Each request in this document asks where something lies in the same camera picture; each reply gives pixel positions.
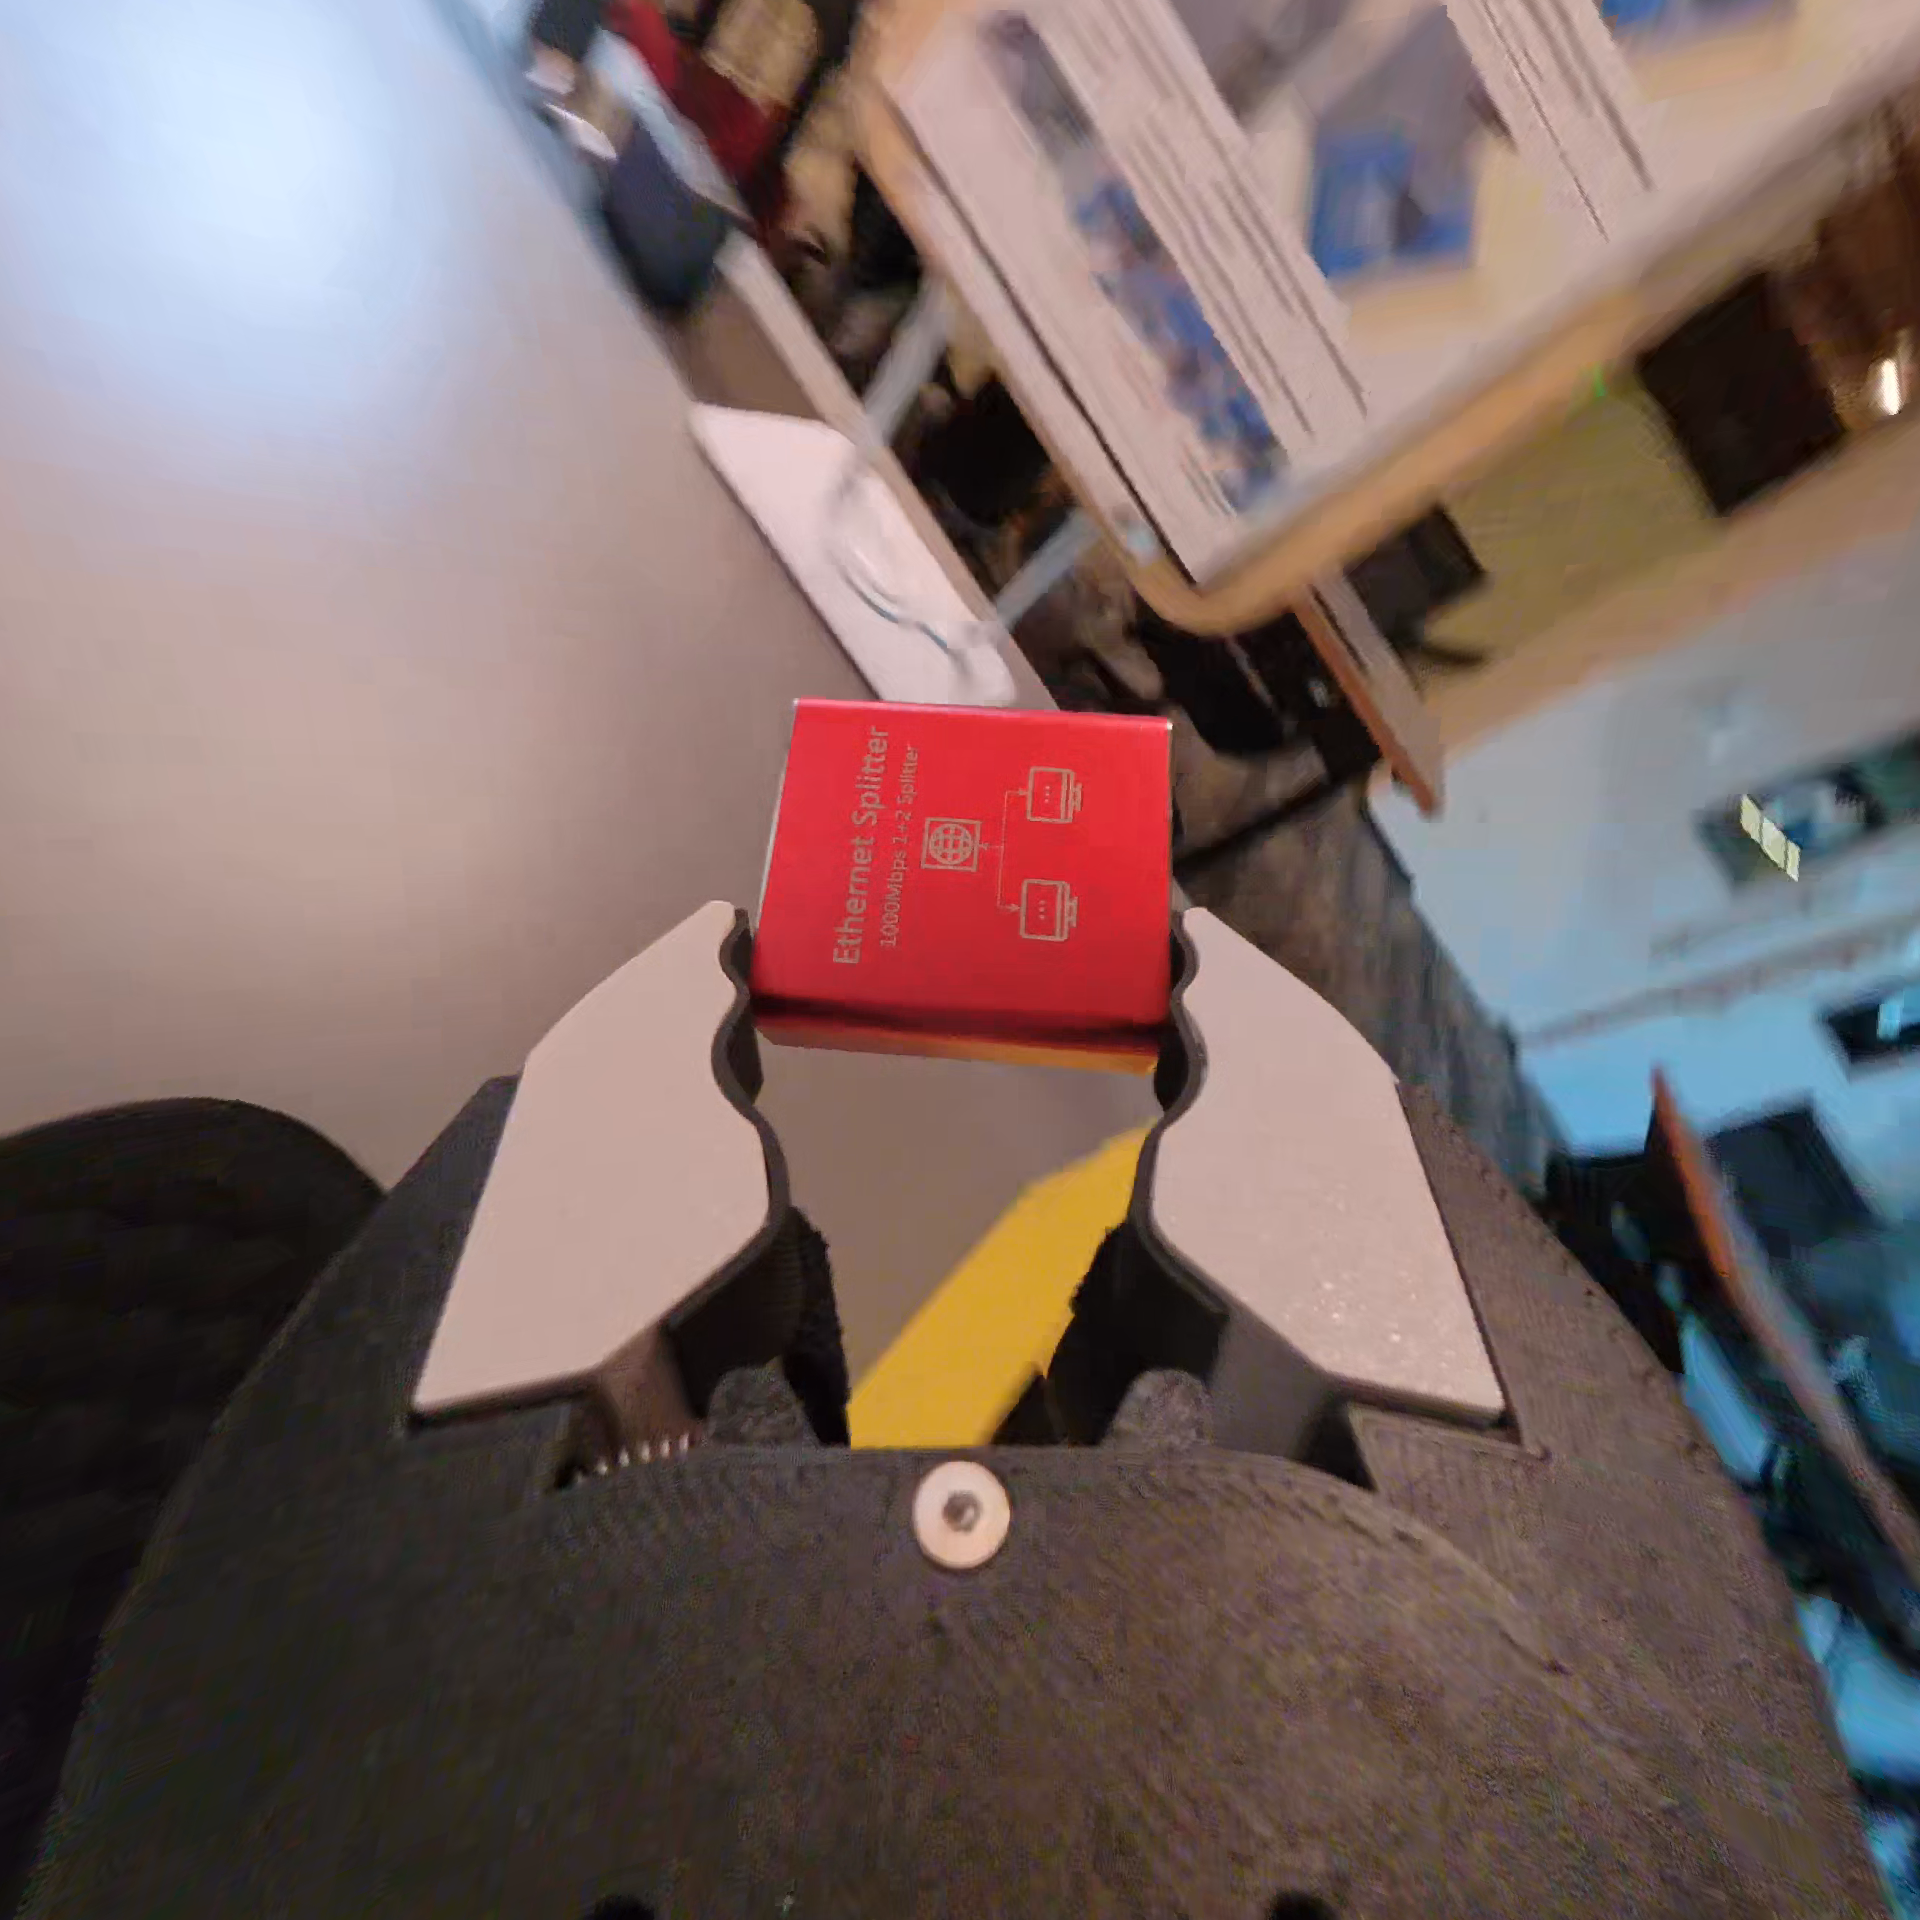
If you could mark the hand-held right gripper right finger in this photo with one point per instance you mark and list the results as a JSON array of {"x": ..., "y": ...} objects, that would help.
[{"x": 1305, "y": 1215}]

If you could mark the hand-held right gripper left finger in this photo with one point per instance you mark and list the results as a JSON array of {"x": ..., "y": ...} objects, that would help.
[{"x": 598, "y": 1201}]

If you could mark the yellow plastic bin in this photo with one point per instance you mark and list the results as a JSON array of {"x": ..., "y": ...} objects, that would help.
[{"x": 974, "y": 1305}]

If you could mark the red ethernet splitter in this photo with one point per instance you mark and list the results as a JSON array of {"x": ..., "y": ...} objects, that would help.
[{"x": 960, "y": 856}]

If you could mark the grey desk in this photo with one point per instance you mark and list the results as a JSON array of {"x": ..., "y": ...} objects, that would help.
[{"x": 376, "y": 600}]

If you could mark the black mesh pad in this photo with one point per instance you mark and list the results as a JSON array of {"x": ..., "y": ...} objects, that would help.
[{"x": 149, "y": 1350}]

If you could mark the wooden office table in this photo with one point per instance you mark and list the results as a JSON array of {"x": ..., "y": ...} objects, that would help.
[
  {"x": 1380, "y": 704},
  {"x": 1769, "y": 1319}
]

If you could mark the large grey power box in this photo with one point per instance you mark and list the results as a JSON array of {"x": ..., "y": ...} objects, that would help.
[{"x": 660, "y": 211}]

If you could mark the instruction sign on white stand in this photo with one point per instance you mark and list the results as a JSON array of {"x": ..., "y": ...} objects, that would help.
[{"x": 1201, "y": 225}]

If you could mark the red container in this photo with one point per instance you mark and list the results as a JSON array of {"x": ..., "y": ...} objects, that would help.
[{"x": 690, "y": 75}]

